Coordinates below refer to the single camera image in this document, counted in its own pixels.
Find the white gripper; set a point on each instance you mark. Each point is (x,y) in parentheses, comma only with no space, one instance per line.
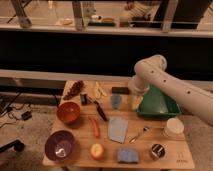
(136,99)

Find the black eraser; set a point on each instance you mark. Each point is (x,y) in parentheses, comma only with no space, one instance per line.
(120,90)

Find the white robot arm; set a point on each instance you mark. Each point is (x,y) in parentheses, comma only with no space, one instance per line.
(151,71)

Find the small blue cup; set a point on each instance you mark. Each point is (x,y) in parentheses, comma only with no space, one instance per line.
(115,101)

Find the white paper cup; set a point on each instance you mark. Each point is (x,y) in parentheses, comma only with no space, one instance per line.
(174,127)

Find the green plastic tray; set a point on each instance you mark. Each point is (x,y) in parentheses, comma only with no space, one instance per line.
(157,105)

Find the light blue cloth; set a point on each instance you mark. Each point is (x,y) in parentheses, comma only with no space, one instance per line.
(117,129)

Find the peeled banana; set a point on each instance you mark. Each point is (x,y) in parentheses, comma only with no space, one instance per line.
(99,91)

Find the metal spoon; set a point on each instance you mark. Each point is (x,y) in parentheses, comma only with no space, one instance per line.
(142,131)

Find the orange carrot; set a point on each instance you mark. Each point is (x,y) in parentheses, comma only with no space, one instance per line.
(95,126)

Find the black binder clip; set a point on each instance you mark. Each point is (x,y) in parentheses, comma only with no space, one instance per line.
(85,99)

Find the round metal tin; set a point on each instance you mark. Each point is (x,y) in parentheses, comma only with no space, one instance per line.
(157,151)

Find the blue sponge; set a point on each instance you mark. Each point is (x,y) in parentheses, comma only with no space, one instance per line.
(127,156)

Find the bunch of dark grapes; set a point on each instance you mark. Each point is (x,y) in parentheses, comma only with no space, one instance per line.
(75,90)

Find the orange red bowl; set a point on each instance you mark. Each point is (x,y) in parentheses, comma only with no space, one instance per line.
(68,112)

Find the purple bowl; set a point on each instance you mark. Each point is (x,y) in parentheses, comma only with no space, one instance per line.
(60,145)

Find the black power adapter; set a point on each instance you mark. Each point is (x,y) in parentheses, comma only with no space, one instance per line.
(26,115)

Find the black handled knife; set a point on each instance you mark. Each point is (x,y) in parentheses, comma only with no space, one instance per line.
(100,111)

